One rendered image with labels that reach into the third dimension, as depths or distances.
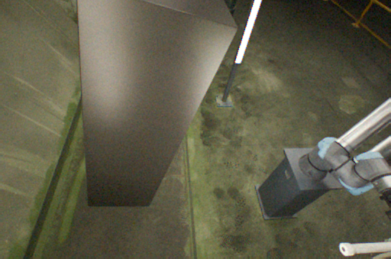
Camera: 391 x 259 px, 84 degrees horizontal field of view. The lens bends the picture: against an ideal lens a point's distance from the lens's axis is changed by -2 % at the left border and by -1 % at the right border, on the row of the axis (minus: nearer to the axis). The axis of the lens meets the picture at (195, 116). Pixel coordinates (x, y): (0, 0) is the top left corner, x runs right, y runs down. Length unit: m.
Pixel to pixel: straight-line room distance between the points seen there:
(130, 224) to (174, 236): 0.35
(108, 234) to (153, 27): 1.62
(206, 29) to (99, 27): 0.24
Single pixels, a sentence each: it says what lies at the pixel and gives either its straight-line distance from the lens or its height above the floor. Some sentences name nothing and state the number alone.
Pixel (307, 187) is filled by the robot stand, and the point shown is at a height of 0.64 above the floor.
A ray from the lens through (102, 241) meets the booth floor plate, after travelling 1.91.
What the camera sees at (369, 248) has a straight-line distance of 0.93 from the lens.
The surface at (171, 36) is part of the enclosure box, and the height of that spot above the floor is 1.60.
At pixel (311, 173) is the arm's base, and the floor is 0.68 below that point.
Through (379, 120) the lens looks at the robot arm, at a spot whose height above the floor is 1.21.
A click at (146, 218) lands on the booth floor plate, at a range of 1.90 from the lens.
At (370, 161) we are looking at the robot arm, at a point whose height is 1.16.
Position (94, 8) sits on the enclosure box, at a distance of 0.54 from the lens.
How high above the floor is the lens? 1.87
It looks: 48 degrees down
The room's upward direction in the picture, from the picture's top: 11 degrees clockwise
